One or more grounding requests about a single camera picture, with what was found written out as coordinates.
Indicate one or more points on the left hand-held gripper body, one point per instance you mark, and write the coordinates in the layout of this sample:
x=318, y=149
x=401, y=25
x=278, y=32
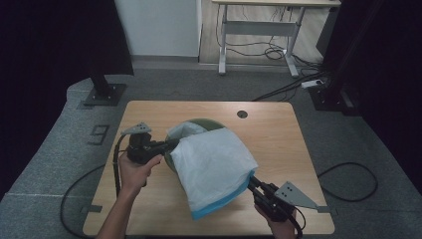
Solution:
x=141, y=149

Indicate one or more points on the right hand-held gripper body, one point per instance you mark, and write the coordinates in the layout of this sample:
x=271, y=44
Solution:
x=282, y=199

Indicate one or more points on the green trash bin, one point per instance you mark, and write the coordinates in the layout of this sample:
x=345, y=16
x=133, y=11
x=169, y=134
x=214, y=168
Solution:
x=209, y=123

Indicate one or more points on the white trash bag blue edge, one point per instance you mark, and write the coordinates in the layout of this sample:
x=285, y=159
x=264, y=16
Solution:
x=212, y=166

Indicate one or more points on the person's left hand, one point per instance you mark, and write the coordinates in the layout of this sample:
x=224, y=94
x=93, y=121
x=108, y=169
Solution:
x=134, y=176

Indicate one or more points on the person's right hand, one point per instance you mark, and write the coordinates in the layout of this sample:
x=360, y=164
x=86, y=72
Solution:
x=282, y=229

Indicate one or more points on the black monitor stand base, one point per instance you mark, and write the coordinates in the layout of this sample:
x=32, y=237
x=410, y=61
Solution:
x=104, y=94

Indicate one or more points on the black table grommet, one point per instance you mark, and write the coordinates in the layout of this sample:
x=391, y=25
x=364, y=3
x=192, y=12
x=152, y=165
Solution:
x=242, y=114

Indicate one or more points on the grey floor tape piece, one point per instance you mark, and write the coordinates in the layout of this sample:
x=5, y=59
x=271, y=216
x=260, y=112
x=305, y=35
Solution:
x=91, y=208

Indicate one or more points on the black stand with wide base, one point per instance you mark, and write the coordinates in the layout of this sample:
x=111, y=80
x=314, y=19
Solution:
x=326, y=99

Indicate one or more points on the white power strip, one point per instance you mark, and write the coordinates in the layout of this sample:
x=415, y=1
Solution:
x=312, y=83

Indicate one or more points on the black curtain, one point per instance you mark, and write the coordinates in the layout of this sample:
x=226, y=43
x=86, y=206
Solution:
x=49, y=49
x=391, y=66

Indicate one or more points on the white desk frame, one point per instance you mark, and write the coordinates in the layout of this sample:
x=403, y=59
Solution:
x=262, y=28

